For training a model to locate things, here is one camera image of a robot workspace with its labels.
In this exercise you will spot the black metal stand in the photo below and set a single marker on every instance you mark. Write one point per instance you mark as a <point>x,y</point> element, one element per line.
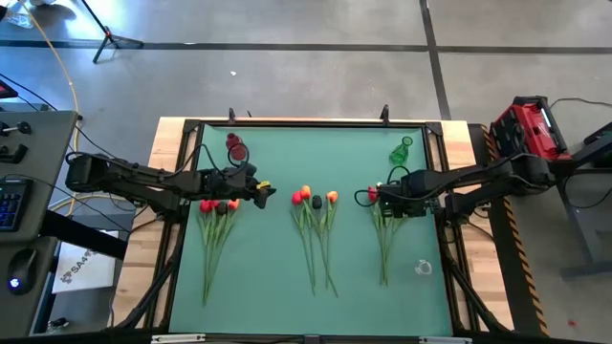
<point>581,229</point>

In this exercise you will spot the grey side desk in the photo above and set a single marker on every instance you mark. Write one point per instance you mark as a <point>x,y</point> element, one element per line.
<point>48,157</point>

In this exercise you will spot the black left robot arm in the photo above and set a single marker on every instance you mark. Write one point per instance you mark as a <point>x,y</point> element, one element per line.
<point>138,178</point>

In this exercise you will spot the black board with hazard stripe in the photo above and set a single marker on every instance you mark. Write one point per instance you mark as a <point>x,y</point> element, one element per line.
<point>514,267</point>

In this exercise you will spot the red black device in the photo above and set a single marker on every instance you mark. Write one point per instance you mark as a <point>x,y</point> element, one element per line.
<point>6,90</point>

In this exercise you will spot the black backlit keyboard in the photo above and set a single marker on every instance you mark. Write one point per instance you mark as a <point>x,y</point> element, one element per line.
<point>12,205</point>

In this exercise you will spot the black frame clamp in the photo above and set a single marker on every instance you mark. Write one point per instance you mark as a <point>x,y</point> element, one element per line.
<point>232,114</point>
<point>385,112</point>

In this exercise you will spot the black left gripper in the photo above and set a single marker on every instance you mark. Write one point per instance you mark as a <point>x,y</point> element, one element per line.
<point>241,184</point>

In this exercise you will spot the green glass vase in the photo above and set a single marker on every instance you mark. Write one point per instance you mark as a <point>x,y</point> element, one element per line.
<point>399,155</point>

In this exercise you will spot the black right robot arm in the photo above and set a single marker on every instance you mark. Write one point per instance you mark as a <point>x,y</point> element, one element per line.
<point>478,179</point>

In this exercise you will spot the silver metal bracket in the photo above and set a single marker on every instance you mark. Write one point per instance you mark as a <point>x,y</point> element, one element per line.
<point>444,340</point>
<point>178,338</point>

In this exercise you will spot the teal green table mat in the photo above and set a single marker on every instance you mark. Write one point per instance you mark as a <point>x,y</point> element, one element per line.
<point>287,310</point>

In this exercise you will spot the red ribbed glass vase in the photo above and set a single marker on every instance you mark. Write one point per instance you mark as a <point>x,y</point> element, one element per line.
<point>234,143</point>

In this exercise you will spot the clear plastic bag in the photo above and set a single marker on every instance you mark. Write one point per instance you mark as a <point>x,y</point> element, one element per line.
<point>19,20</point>

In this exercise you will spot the black desk beam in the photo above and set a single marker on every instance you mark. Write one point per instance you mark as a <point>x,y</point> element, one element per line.
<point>81,234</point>

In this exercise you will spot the black tripod stand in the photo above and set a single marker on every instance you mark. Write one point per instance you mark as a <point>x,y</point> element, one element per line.
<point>109,37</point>

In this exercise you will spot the white printed sign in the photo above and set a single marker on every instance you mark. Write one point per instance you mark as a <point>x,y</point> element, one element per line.
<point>81,270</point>

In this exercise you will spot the clear cut glass vase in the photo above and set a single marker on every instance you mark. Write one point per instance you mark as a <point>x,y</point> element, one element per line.
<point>423,267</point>

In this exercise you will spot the red black tool case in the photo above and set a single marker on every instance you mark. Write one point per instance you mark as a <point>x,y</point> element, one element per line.
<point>531,129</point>

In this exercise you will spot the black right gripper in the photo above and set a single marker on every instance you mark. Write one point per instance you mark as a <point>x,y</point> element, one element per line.
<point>416,196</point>

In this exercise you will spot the black box device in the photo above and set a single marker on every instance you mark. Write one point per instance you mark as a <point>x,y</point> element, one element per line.
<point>600,143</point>

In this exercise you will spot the yellow tape tag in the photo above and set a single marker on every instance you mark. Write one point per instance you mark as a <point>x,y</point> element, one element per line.
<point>263,185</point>

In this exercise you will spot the black computer mouse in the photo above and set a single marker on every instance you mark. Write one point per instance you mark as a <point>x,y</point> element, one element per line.
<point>21,270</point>

